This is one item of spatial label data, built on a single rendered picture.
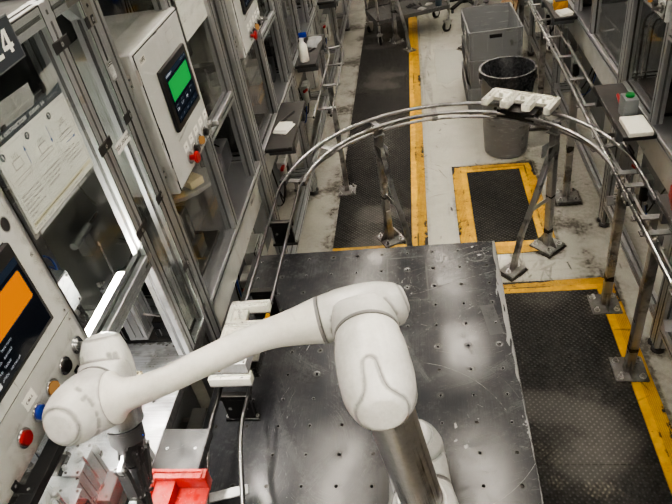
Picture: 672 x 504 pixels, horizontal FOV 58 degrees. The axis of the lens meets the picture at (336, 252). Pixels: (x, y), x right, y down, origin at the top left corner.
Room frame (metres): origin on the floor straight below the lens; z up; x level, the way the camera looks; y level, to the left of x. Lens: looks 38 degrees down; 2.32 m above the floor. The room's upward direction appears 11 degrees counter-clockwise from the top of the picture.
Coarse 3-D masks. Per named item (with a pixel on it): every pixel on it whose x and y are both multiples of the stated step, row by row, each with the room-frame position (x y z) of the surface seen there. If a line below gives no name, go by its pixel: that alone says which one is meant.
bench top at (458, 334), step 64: (256, 256) 2.20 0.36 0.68; (320, 256) 2.11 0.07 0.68; (384, 256) 2.03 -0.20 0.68; (448, 256) 1.95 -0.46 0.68; (448, 320) 1.59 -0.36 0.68; (256, 384) 1.46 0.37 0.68; (320, 384) 1.40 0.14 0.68; (448, 384) 1.30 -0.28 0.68; (512, 384) 1.25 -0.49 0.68; (256, 448) 1.20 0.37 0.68; (320, 448) 1.15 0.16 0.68; (448, 448) 1.06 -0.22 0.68; (512, 448) 1.02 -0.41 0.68
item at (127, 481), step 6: (126, 468) 0.80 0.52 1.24; (126, 474) 0.79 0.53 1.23; (120, 480) 0.79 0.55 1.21; (126, 480) 0.79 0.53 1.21; (132, 480) 0.79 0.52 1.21; (126, 486) 0.79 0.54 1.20; (132, 486) 0.78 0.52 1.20; (126, 492) 0.78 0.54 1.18; (132, 492) 0.78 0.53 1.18; (138, 492) 0.79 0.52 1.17; (138, 498) 0.78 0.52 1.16
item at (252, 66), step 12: (264, 0) 3.49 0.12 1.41; (264, 12) 3.44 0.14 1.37; (252, 48) 3.05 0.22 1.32; (252, 60) 3.00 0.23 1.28; (276, 60) 3.74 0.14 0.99; (252, 72) 2.95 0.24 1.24; (252, 84) 2.90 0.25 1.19; (264, 84) 3.11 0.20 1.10; (252, 96) 2.85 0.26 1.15; (264, 96) 3.06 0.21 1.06; (264, 108) 3.01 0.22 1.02; (264, 120) 2.96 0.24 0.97; (264, 132) 2.90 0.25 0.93
